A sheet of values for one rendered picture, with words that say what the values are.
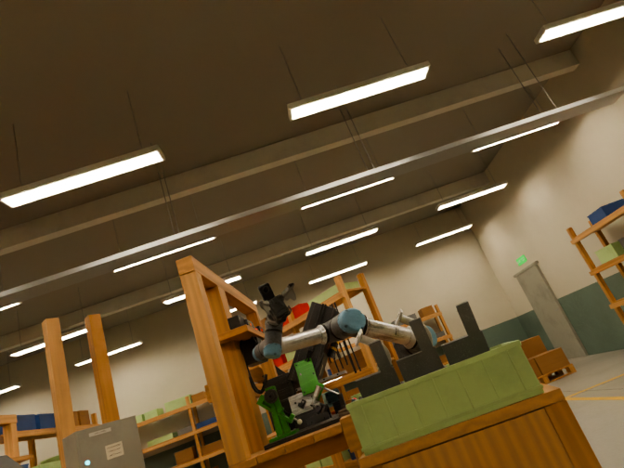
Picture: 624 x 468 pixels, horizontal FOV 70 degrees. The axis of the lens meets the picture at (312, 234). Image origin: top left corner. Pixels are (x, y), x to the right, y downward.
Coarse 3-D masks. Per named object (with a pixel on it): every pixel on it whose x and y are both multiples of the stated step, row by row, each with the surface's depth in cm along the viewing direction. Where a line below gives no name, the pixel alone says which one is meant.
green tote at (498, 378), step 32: (512, 352) 143; (416, 384) 149; (448, 384) 146; (480, 384) 144; (512, 384) 141; (352, 416) 152; (384, 416) 149; (416, 416) 146; (448, 416) 144; (384, 448) 146
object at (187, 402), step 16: (176, 400) 1054; (192, 400) 1055; (256, 400) 1086; (144, 416) 1058; (160, 416) 1034; (192, 416) 1037; (176, 432) 1055; (192, 432) 1020; (192, 448) 1025; (208, 448) 1018; (208, 464) 1038
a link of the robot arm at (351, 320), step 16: (336, 320) 208; (352, 320) 203; (368, 320) 208; (336, 336) 211; (352, 336) 208; (368, 336) 211; (384, 336) 212; (400, 336) 214; (432, 336) 219; (416, 352) 223
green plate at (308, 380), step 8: (304, 360) 281; (296, 368) 280; (304, 368) 279; (312, 368) 278; (304, 376) 276; (312, 376) 275; (304, 384) 273; (312, 384) 272; (304, 392) 270; (312, 392) 270
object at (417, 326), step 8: (416, 320) 160; (416, 328) 160; (424, 328) 160; (416, 336) 160; (424, 336) 160; (424, 344) 160; (432, 344) 160; (424, 352) 160; (432, 352) 160; (400, 360) 162; (408, 360) 161; (416, 360) 161; (424, 360) 161; (432, 360) 160; (440, 360) 160; (400, 368) 162; (408, 368) 161; (416, 368) 161; (424, 368) 161; (432, 368) 160; (440, 368) 160; (408, 376) 162; (416, 376) 161
